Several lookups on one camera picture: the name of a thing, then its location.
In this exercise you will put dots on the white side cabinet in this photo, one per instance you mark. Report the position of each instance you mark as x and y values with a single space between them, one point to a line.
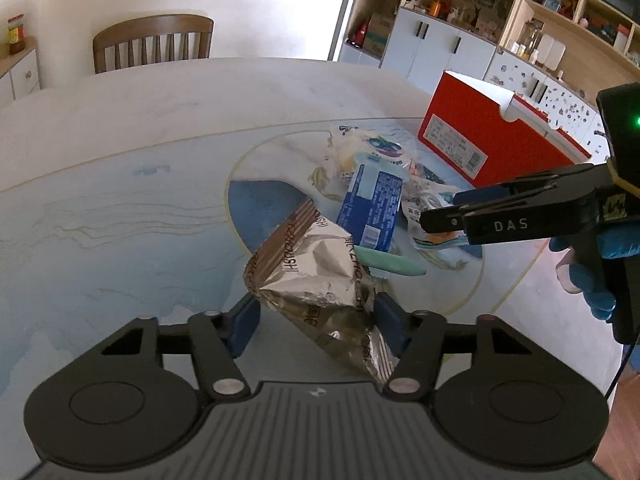
22 77

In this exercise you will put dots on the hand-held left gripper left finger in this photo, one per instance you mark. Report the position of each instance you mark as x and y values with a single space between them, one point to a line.
242 327

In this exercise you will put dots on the blue packet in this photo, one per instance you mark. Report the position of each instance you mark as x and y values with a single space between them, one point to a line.
372 200

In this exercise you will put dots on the brown wooden chair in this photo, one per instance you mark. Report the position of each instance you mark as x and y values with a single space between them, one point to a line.
150 45

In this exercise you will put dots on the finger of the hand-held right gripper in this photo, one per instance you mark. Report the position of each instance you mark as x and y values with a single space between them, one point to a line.
525 182
442 217

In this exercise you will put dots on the wooden wall shelf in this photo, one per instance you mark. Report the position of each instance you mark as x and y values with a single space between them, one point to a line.
590 30

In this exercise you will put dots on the red bottle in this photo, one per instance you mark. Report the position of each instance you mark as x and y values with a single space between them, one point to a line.
357 35

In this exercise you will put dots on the red lidded jar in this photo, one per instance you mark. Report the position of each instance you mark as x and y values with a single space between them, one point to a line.
15 35

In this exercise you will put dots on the person's right hand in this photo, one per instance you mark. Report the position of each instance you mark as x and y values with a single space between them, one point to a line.
585 285

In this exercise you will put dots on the white lower cabinet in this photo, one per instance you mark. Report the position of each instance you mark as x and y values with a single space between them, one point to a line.
440 55

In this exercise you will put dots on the teal plastic case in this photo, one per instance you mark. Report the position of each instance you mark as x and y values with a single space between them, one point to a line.
395 263

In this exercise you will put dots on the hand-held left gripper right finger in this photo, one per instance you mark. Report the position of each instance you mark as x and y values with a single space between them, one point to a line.
395 325

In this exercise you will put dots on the clear glass jar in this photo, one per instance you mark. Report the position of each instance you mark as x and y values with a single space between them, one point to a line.
531 40

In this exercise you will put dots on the white storage container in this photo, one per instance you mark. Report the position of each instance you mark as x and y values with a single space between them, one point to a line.
552 52

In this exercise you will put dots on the gold foil snack packet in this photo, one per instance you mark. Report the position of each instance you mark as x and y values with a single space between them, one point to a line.
310 270

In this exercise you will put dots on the red cardboard box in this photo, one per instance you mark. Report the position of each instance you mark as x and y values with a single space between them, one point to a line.
480 125

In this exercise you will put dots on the low white hallway cabinet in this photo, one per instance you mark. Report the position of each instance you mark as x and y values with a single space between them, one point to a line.
357 56

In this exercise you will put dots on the blueberry bread packet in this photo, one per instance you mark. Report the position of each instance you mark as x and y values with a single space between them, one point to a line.
380 145

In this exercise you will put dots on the white marble desktop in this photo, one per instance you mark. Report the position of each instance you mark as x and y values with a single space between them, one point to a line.
125 135

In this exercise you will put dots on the sticker covered white cabinet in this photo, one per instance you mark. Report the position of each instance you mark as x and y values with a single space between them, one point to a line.
555 100

